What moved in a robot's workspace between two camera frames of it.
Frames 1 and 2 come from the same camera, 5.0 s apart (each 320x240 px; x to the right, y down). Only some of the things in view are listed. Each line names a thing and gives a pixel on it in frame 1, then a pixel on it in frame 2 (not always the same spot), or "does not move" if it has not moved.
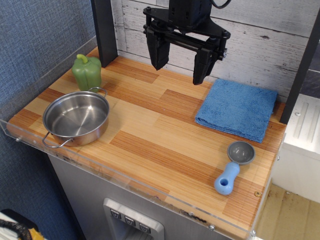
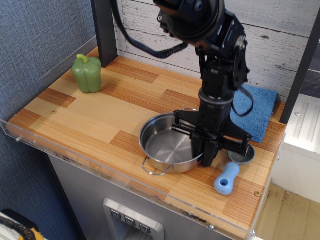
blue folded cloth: x=235 y=109 does not move
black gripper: x=188 y=22 -> x=212 y=120
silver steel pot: x=82 y=117 -> x=166 y=150
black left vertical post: x=105 y=30 does not move
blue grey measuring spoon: x=240 y=152 does not move
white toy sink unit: x=298 y=170 does not move
